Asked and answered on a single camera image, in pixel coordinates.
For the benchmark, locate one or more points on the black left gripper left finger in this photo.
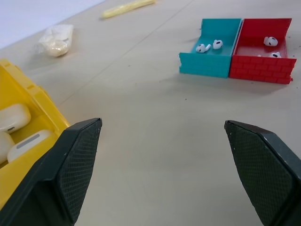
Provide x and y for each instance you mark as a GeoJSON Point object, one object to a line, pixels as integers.
{"type": "Point", "coordinates": [58, 179]}

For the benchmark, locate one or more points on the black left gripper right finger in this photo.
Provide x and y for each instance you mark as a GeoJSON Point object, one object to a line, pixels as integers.
{"type": "Point", "coordinates": [265, 176]}

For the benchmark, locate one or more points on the white earbud charging case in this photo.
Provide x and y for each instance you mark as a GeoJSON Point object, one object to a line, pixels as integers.
{"type": "Point", "coordinates": [27, 144]}
{"type": "Point", "coordinates": [4, 146]}
{"type": "Point", "coordinates": [11, 116]}

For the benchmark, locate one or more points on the yellow plastic bin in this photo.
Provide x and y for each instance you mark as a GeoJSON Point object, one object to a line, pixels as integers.
{"type": "Point", "coordinates": [35, 106]}

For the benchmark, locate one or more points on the red brick-pattern tray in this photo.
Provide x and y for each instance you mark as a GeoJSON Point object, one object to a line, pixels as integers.
{"type": "Point", "coordinates": [258, 68]}

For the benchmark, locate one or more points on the teal brick-pattern tray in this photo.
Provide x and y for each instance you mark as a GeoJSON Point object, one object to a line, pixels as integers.
{"type": "Point", "coordinates": [211, 62]}

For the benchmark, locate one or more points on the clear bag of white material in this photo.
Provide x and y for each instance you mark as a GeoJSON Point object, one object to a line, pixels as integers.
{"type": "Point", "coordinates": [56, 41]}

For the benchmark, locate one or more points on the yellow plastic-wrapped stick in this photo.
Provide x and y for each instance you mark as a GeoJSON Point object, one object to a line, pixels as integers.
{"type": "Point", "coordinates": [127, 8]}

